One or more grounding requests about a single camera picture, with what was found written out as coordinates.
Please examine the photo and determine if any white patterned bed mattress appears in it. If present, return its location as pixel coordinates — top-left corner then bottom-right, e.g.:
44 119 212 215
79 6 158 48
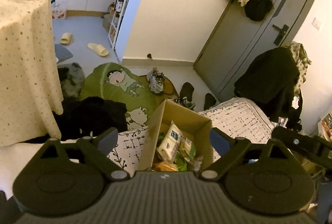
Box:
1 98 274 198

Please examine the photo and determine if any brown cardboard box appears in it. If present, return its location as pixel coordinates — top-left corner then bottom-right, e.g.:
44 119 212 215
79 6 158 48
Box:
138 100 213 171

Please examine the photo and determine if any black clothing pile on floor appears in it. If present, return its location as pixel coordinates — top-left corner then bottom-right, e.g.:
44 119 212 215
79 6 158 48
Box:
25 96 128 144

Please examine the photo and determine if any white snack pack in box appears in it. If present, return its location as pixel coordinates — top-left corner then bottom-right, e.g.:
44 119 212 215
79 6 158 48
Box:
156 121 182 163

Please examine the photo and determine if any orange snack packet in box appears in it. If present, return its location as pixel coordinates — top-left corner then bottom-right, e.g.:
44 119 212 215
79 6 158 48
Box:
151 161 178 172

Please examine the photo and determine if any green cartoon floor rug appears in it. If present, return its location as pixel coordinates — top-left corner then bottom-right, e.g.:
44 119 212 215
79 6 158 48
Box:
81 63 163 130

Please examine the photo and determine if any grey fluffy cushion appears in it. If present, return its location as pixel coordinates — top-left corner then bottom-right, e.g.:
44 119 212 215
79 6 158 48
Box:
57 63 85 101

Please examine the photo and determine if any black coat on rack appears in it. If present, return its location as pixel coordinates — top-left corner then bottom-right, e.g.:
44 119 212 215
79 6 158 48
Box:
234 47 302 132

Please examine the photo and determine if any cream dotted tablecloth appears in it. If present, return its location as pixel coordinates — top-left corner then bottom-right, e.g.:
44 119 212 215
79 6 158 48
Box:
0 0 63 146

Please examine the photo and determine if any grey white sneaker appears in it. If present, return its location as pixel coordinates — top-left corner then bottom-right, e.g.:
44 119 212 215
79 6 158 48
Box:
146 68 165 95

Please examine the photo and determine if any white side shelf unit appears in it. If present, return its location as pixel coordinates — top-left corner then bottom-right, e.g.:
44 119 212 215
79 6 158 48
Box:
317 111 332 142

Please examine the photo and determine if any grey door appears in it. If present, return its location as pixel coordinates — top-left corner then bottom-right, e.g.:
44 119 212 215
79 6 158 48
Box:
194 0 314 102

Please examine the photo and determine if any left beige slipper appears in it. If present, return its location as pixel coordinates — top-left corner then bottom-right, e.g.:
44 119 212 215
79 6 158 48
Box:
60 33 72 45

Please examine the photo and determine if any white shoe rack shelf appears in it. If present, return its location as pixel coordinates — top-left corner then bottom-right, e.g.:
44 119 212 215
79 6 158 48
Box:
108 0 129 51

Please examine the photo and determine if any camouflage patterned garment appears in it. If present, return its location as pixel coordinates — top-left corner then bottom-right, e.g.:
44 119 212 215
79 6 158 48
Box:
288 42 312 95

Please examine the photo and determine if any white red plastic bag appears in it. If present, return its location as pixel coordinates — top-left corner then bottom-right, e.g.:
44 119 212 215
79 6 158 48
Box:
51 2 67 20

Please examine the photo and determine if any black door handle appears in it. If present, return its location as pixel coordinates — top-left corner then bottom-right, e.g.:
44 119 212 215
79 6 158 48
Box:
272 24 289 46

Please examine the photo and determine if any white wall switch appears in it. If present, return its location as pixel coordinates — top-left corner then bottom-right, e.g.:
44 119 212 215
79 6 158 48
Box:
312 17 322 30

